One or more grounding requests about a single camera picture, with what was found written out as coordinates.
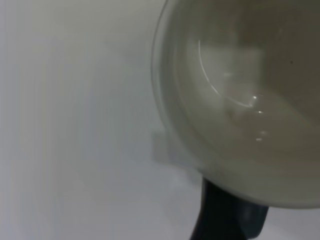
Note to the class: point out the dark grey ceramic mug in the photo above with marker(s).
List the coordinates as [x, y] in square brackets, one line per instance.
[237, 125]

